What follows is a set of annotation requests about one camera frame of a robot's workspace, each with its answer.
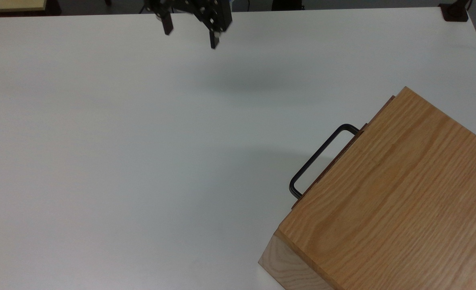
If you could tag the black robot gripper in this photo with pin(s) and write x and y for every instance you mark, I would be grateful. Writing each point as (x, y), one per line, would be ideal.
(211, 14)

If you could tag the wooden sliding drawer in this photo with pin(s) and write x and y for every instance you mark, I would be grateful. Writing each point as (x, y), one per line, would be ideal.
(344, 151)

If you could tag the black background box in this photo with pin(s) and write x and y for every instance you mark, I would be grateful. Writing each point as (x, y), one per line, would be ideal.
(287, 4)

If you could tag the beige background table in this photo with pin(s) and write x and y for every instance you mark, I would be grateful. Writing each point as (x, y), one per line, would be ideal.
(12, 5)

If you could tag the oak wooden cabinet box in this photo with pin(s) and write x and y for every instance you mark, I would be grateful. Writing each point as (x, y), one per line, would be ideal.
(399, 201)

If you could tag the black table clamp mount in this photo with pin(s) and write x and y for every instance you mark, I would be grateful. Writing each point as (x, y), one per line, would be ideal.
(454, 12)

